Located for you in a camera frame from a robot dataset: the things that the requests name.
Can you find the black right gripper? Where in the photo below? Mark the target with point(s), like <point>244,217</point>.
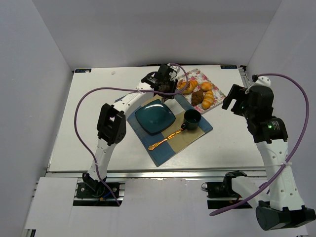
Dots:
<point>237,99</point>

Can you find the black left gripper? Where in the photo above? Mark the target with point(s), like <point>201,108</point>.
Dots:
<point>165,88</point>

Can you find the large orange striped croissant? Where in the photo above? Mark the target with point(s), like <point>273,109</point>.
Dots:
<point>189,89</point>

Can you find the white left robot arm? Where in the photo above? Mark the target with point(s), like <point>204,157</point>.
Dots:
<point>111,124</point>

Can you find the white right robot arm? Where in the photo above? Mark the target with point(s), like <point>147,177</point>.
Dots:
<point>283,208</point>

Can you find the blue label sticker right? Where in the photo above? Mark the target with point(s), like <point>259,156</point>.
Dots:
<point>228,67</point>

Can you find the blue label sticker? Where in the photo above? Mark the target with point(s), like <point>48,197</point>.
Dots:
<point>82,70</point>
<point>228,67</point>

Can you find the small orange striped croissant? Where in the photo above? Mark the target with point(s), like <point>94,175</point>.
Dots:
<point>208,100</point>

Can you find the round orange bun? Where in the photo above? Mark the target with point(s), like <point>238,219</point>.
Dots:
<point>206,86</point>

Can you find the teal square plate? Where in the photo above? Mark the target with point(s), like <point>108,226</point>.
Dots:
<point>155,117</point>

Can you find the chocolate croissant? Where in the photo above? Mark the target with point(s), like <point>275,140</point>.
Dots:
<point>197,97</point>

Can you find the blue beige patchwork placemat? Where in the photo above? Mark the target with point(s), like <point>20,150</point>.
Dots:
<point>132,153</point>

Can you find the dark green mug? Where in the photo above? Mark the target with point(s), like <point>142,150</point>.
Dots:
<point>191,120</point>

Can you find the gold spoon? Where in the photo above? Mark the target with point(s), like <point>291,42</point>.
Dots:
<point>153,146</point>

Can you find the blue label sticker left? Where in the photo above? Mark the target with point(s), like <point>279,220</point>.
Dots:
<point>82,70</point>

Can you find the aluminium table frame rail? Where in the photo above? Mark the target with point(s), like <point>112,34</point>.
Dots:
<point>163,174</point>

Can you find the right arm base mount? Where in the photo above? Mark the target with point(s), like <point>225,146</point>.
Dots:
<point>221,194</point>

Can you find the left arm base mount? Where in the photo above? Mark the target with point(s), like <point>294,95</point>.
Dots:
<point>90,192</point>

